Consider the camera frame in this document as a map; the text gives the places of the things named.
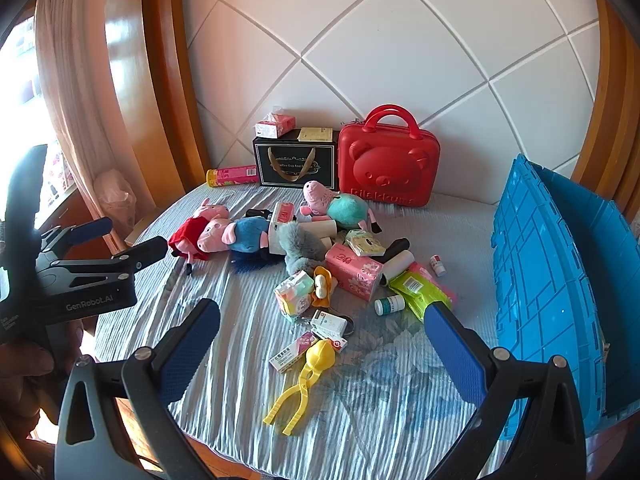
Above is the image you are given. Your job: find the person's left hand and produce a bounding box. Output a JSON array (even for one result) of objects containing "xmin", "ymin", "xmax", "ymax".
[{"xmin": 0, "ymin": 322, "xmax": 87, "ymax": 441}]

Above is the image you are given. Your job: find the pastel coloured box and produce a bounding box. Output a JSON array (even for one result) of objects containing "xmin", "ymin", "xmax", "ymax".
[{"xmin": 273, "ymin": 269, "xmax": 316, "ymax": 321}]

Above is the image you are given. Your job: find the small red white tissue pack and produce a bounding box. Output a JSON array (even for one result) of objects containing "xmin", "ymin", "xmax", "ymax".
[{"xmin": 255, "ymin": 108, "xmax": 296, "ymax": 140}]

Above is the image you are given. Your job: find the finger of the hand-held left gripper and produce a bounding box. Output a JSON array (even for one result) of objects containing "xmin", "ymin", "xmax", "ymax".
[
  {"xmin": 37, "ymin": 217, "xmax": 115, "ymax": 261},
  {"xmin": 35, "ymin": 236, "xmax": 169, "ymax": 287}
]

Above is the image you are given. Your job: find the yellow plastic ball clamp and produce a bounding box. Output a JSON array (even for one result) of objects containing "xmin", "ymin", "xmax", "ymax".
[{"xmin": 263, "ymin": 338, "xmax": 336, "ymax": 437}]

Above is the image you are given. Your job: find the blue plastic crate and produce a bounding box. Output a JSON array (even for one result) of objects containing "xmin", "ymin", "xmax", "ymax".
[{"xmin": 492, "ymin": 154, "xmax": 640, "ymax": 442}]

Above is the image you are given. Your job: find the white padded headboard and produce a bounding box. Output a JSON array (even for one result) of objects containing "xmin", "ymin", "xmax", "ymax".
[{"xmin": 180, "ymin": 0, "xmax": 601, "ymax": 207}]

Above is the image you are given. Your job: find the pig plush in blue shirt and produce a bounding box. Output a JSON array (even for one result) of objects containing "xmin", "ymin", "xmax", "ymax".
[{"xmin": 197, "ymin": 216, "xmax": 274, "ymax": 256}]

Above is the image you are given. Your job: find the pink white medicine box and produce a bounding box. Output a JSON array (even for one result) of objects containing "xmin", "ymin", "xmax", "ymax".
[{"xmin": 269, "ymin": 333, "xmax": 316, "ymax": 374}]

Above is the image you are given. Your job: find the white lint roller refill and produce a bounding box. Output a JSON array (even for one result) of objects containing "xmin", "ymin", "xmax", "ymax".
[
  {"xmin": 311, "ymin": 217, "xmax": 341, "ymax": 240},
  {"xmin": 379, "ymin": 251, "xmax": 415, "ymax": 287}
]

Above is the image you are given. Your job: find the grey fluffy fur item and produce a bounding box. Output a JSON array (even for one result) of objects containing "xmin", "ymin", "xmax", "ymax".
[{"xmin": 277, "ymin": 221, "xmax": 334, "ymax": 276}]

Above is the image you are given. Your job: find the pink yellow tube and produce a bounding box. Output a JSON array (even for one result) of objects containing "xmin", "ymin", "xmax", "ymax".
[{"xmin": 206, "ymin": 165, "xmax": 259, "ymax": 189}]

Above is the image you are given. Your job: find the pink floral tissue pack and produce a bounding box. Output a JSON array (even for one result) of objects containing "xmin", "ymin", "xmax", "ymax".
[{"xmin": 324, "ymin": 243, "xmax": 384, "ymax": 303}]

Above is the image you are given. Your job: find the pig plush with teal body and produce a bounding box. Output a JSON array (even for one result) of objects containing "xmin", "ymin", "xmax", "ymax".
[{"xmin": 300, "ymin": 180, "xmax": 384, "ymax": 234}]

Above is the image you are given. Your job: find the green wet wipes pack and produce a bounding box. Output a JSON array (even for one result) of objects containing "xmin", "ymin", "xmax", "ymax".
[{"xmin": 388, "ymin": 265, "xmax": 457, "ymax": 322}]

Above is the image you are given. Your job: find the black lint roller handle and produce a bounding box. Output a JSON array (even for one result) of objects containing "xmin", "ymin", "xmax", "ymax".
[{"xmin": 382, "ymin": 236, "xmax": 411, "ymax": 261}]

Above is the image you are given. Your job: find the curved wooden headboard post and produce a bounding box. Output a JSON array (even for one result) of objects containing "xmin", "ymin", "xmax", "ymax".
[
  {"xmin": 101, "ymin": 0, "xmax": 212, "ymax": 243},
  {"xmin": 570, "ymin": 0, "xmax": 640, "ymax": 221}
]

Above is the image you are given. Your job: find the small yellow bear plush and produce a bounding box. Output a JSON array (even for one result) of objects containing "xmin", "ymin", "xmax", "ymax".
[{"xmin": 312, "ymin": 266, "xmax": 336, "ymax": 309}]

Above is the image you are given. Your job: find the window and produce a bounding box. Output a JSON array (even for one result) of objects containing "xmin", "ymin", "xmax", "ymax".
[{"xmin": 0, "ymin": 17, "xmax": 66, "ymax": 211}]

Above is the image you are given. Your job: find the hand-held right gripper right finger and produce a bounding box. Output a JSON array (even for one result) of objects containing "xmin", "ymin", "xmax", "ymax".
[{"xmin": 423, "ymin": 301, "xmax": 587, "ymax": 480}]

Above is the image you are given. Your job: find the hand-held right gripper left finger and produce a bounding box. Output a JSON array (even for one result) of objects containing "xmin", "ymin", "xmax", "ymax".
[{"xmin": 54, "ymin": 298, "xmax": 222, "ymax": 480}]

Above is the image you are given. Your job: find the black gift box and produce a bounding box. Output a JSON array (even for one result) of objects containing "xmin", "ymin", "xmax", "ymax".
[{"xmin": 252, "ymin": 129, "xmax": 341, "ymax": 190}]

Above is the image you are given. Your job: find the white green-label medicine bottle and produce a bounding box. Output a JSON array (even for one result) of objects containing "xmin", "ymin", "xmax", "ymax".
[{"xmin": 374, "ymin": 294, "xmax": 407, "ymax": 317}]

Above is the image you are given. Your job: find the pink sheer curtain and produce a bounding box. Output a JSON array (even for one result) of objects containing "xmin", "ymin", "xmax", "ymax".
[{"xmin": 34, "ymin": 0, "xmax": 137, "ymax": 223}]

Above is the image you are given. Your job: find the red bear suitcase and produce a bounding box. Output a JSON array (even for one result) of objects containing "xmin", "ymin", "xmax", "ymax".
[{"xmin": 337, "ymin": 104, "xmax": 436, "ymax": 209}]

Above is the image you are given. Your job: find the tall pink white tissue pack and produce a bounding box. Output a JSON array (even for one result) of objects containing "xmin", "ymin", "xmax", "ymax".
[{"xmin": 267, "ymin": 201, "xmax": 299, "ymax": 254}]

